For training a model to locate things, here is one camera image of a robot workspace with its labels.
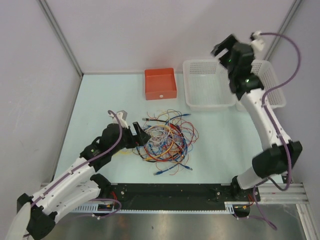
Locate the white slotted cable duct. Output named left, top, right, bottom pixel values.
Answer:
left=71, top=203, right=235, bottom=214

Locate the orange square box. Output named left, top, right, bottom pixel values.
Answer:
left=144, top=68, right=177, bottom=101

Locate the thin white wire bundle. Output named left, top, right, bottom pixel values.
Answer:
left=146, top=126, right=173, bottom=148

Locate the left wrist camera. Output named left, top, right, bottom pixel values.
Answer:
left=107, top=110, right=129, bottom=129

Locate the thick blue ethernet cable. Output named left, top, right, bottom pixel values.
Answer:
left=134, top=113, right=194, bottom=176

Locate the right white plastic basket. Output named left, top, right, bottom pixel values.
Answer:
left=251, top=59, right=287, bottom=109

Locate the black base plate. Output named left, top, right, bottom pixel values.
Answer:
left=90, top=173, right=261, bottom=211

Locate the left white plastic basket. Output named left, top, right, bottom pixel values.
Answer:
left=182, top=58, right=236, bottom=111

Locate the thin orange wire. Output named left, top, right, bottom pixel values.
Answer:
left=132, top=139, right=186, bottom=171

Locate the thick yellow cable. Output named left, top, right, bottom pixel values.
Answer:
left=144, top=143, right=181, bottom=161

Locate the thick red cable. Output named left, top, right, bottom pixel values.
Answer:
left=141, top=122, right=187, bottom=162

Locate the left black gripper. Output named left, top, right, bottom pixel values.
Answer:
left=110, top=121, right=150, bottom=155

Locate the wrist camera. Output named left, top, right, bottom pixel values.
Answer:
left=107, top=110, right=129, bottom=129
left=250, top=31, right=265, bottom=52

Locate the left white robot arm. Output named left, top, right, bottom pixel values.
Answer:
left=17, top=122, right=151, bottom=240

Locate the white plastic basket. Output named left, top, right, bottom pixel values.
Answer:
left=182, top=58, right=236, bottom=111
left=251, top=59, right=287, bottom=109

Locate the aluminium frame rail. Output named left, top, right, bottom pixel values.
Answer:
left=258, top=183, right=309, bottom=205

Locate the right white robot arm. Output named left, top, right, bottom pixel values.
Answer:
left=211, top=32, right=303, bottom=201

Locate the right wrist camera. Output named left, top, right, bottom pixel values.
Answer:
left=250, top=31, right=265, bottom=52

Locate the thick black cable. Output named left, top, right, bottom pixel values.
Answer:
left=135, top=117, right=176, bottom=163

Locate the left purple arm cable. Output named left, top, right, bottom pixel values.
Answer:
left=22, top=110, right=123, bottom=237

